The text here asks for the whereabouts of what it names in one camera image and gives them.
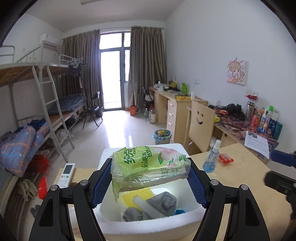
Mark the white remote control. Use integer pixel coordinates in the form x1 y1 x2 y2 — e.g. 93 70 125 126
57 163 75 188

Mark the left brown curtain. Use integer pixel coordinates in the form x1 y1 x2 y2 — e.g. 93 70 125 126
62 30 103 106

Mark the white foam box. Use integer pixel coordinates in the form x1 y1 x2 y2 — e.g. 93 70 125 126
95 144 205 240

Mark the anime wall picture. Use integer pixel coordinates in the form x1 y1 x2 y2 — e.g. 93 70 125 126
226 59 245 85

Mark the green tissue pack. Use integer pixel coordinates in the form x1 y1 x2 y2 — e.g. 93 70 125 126
110 146 191 200

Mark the black folding chair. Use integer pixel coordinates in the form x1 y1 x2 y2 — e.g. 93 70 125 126
82 91 100 129

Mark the brown curtain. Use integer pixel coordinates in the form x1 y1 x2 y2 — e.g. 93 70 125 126
128 26 167 106
62 30 103 106

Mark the wooden smiley chair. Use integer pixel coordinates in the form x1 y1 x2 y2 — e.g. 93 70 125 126
183 101 215 153

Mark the white air conditioner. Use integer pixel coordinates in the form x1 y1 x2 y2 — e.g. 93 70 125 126
39 34 60 47

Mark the metal bunk bed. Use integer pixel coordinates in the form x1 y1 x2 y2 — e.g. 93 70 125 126
1 43 86 162

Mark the blue plaid mattress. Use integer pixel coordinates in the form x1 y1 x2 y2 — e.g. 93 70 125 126
48 94 86 115

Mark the white foam stick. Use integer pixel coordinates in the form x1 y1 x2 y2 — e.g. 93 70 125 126
132 195 165 219

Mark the white paper sheet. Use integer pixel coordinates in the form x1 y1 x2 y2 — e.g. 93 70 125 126
244 131 269 159

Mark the patterned desk mat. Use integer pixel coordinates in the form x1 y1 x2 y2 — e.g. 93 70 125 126
214 108 279 152

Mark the trash bin with blue bag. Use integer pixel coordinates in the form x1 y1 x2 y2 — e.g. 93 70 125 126
152 129 172 145

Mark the right brown curtain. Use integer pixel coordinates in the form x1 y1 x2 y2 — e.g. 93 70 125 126
128 26 167 106

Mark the wooden desk with drawers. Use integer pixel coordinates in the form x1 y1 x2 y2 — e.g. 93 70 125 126
149 86 209 144

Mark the red snack packet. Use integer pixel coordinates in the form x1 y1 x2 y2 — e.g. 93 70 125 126
218 153 234 165

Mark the orange bag on floor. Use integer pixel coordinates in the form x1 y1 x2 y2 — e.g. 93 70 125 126
129 105 137 116

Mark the yellow foam net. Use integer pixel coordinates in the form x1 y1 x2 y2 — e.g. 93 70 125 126
121 187 155 212

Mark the ceiling tube light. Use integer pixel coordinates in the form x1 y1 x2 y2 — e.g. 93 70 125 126
80 0 105 5

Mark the grey sock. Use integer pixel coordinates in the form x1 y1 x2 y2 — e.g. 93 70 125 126
122 189 177 222

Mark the blue spray bottle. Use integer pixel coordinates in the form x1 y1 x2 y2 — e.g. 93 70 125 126
203 140 221 173

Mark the blue orange quilt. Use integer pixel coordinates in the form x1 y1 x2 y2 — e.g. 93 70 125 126
1 119 49 178

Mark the balcony glass door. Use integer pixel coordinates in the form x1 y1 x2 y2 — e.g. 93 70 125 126
99 32 130 111

